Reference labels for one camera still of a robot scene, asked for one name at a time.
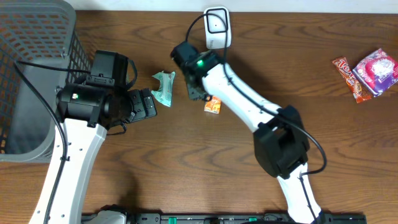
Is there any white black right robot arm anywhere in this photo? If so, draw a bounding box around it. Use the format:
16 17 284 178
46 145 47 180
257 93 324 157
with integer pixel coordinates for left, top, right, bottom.
170 41 322 223

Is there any orange brown snack bar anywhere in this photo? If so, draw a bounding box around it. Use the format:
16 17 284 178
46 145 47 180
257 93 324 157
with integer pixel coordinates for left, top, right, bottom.
332 57 372 103

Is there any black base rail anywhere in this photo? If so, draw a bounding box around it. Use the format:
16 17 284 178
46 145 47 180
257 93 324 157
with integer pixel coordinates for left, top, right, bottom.
80 212 368 224

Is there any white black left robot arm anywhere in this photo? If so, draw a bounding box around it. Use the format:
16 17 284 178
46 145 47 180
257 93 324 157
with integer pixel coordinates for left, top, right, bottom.
30 84 157 223

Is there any red purple noodle packet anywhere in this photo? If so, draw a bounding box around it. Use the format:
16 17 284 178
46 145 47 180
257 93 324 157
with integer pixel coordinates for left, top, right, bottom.
353 49 397 96

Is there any grey plastic basket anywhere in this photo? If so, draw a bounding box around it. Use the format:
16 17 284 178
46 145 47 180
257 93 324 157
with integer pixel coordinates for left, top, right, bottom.
1 1 91 162

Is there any white barcode scanner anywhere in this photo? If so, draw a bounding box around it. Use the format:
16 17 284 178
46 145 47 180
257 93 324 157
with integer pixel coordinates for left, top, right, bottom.
203 6 232 50

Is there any orange tissue box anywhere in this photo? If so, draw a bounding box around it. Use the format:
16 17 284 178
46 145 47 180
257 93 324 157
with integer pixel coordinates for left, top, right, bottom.
204 96 221 114

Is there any teal wet wipes pack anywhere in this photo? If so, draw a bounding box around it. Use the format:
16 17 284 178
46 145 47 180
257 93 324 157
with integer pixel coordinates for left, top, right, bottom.
151 71 176 107

